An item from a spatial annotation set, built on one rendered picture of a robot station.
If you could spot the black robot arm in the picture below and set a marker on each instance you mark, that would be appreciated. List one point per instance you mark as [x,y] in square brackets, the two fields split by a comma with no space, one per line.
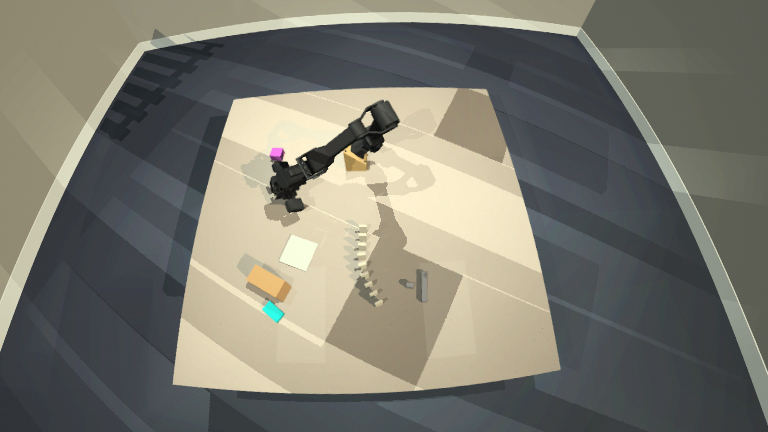
[356,135]

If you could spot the small pink block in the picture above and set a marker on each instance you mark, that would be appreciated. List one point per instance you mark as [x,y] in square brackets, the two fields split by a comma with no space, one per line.
[277,154]

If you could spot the cyan rectangular block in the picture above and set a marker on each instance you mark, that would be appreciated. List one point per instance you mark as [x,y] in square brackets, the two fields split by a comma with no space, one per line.
[273,312]

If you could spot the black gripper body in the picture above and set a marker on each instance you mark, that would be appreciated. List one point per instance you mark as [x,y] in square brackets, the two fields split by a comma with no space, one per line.
[293,204]

